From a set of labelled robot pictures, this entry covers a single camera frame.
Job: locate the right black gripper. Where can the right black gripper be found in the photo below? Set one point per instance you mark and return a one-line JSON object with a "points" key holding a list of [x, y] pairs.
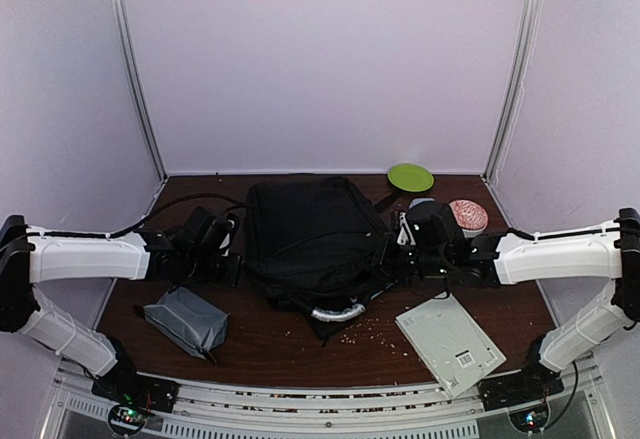
{"points": [[386, 252]]}

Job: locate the blue glasses case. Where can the blue glasses case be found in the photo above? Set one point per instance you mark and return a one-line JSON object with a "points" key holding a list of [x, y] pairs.
{"points": [[418, 201]]}

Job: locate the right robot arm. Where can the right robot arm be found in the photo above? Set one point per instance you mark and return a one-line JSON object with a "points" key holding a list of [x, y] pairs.
{"points": [[609, 250]]}

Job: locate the red patterned bowl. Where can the red patterned bowl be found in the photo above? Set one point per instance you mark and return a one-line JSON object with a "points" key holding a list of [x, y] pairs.
{"points": [[470, 216]]}

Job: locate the aluminium frame post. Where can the aluminium frame post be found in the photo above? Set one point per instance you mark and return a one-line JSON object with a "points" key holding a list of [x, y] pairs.
{"points": [[511, 103], [136, 87]]}

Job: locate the right aluminium frame post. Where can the right aluminium frame post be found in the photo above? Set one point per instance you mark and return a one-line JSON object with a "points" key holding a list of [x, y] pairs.
{"points": [[511, 103]]}

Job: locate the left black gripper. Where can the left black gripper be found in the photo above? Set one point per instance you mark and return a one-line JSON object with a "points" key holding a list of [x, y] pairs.
{"points": [[229, 278]]}

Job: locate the green plate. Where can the green plate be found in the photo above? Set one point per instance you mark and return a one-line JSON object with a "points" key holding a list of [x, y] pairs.
{"points": [[410, 178]]}

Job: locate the grey notebook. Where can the grey notebook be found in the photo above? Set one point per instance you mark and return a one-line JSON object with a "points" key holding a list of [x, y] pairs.
{"points": [[450, 343]]}

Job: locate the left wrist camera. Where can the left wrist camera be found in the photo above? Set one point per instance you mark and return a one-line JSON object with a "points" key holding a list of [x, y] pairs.
{"points": [[206, 229]]}

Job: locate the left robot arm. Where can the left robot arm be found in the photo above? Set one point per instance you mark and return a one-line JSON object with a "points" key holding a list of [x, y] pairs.
{"points": [[31, 255]]}

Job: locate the front aluminium rail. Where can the front aluminium rail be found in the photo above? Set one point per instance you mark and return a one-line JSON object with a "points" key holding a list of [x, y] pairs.
{"points": [[202, 409]]}

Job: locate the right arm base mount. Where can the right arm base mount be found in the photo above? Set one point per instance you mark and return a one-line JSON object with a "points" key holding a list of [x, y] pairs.
{"points": [[533, 383]]}

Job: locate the black zip pouch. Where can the black zip pouch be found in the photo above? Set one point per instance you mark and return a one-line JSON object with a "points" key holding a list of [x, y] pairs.
{"points": [[325, 331]]}

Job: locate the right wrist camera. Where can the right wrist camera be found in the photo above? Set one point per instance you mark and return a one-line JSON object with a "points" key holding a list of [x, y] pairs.
{"points": [[429, 224]]}

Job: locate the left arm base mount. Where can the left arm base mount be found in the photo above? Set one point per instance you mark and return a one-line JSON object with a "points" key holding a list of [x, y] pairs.
{"points": [[137, 397]]}

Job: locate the black student backpack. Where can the black student backpack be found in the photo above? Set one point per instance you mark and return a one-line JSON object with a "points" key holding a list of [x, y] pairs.
{"points": [[316, 245]]}

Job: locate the left aluminium frame post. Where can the left aluminium frame post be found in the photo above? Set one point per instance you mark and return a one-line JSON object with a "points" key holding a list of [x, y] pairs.
{"points": [[136, 87]]}

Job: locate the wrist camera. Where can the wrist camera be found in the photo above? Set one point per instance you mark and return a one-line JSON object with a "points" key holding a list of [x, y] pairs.
{"points": [[429, 224], [206, 229]]}

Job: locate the grey pencil pouch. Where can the grey pencil pouch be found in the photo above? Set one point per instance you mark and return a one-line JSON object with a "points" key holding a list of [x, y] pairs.
{"points": [[193, 324]]}

